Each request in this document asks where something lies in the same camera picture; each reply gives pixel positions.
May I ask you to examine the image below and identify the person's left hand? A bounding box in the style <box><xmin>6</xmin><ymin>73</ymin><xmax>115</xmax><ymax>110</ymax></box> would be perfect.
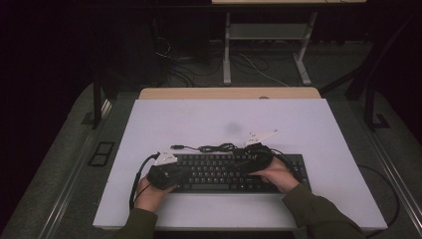
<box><xmin>133</xmin><ymin>175</ymin><xmax>177</xmax><ymax>214</ymax></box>

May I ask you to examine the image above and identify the white foam board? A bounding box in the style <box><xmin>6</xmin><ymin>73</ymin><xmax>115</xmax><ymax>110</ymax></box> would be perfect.
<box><xmin>93</xmin><ymin>98</ymin><xmax>389</xmax><ymax>232</ymax></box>

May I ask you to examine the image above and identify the black computer keyboard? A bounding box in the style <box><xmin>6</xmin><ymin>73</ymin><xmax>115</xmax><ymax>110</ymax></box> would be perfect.
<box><xmin>172</xmin><ymin>152</ymin><xmax>313</xmax><ymax>195</ymax></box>

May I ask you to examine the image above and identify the bundle of black floor cables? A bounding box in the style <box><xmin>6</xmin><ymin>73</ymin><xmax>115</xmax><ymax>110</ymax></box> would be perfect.
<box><xmin>154</xmin><ymin>35</ymin><xmax>224</xmax><ymax>88</ymax></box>

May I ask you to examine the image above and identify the aluminium floor rail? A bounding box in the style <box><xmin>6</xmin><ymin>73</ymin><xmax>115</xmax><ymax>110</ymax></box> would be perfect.
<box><xmin>39</xmin><ymin>99</ymin><xmax>113</xmax><ymax>239</ymax></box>
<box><xmin>347</xmin><ymin>99</ymin><xmax>422</xmax><ymax>230</ymax></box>

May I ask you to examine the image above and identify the black keyboard cable with plug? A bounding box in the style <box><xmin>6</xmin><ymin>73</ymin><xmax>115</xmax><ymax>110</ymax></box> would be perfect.
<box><xmin>170</xmin><ymin>142</ymin><xmax>248</xmax><ymax>155</ymax></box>

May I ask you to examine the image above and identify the white floor cable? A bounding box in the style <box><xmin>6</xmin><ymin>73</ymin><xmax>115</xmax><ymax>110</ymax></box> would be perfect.
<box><xmin>238</xmin><ymin>53</ymin><xmax>291</xmax><ymax>89</ymax></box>

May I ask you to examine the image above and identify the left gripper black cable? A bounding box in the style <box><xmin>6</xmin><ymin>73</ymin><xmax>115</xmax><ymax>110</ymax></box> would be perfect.
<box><xmin>128</xmin><ymin>151</ymin><xmax>161</xmax><ymax>211</ymax></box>

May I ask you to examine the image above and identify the black floor socket plate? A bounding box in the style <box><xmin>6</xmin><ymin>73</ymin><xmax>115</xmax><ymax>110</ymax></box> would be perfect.
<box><xmin>87</xmin><ymin>140</ymin><xmax>115</xmax><ymax>168</ymax></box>

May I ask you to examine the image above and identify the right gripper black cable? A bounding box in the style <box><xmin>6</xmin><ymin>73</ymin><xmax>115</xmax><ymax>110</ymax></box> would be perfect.
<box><xmin>270</xmin><ymin>147</ymin><xmax>302</xmax><ymax>182</ymax></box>

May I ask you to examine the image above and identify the person's right hand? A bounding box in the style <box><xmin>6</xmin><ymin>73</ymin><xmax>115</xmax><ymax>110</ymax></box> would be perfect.
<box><xmin>248</xmin><ymin>156</ymin><xmax>301</xmax><ymax>195</ymax></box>

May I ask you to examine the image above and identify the thin black cable loop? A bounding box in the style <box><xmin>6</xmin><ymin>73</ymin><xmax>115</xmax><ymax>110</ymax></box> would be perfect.
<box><xmin>357</xmin><ymin>163</ymin><xmax>401</xmax><ymax>239</ymax></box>

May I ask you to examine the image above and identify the black metal stand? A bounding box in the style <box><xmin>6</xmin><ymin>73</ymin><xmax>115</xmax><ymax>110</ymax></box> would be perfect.
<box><xmin>318</xmin><ymin>13</ymin><xmax>422</xmax><ymax>132</ymax></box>
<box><xmin>81</xmin><ymin>74</ymin><xmax>112</xmax><ymax>130</ymax></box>

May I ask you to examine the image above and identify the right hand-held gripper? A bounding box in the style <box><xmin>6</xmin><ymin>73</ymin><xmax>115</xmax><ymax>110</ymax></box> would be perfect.
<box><xmin>232</xmin><ymin>128</ymin><xmax>280</xmax><ymax>176</ymax></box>

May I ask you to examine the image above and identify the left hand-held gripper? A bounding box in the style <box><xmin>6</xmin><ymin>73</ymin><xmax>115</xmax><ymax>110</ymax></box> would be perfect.
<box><xmin>146</xmin><ymin>147</ymin><xmax>187</xmax><ymax>191</ymax></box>

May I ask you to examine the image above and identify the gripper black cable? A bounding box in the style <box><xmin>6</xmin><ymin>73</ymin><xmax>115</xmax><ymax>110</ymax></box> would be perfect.
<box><xmin>270</xmin><ymin>147</ymin><xmax>302</xmax><ymax>182</ymax></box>
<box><xmin>128</xmin><ymin>151</ymin><xmax>161</xmax><ymax>211</ymax></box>

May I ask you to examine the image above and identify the white metal desk frame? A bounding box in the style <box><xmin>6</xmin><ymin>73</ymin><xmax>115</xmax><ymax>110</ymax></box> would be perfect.
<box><xmin>211</xmin><ymin>0</ymin><xmax>368</xmax><ymax>87</ymax></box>

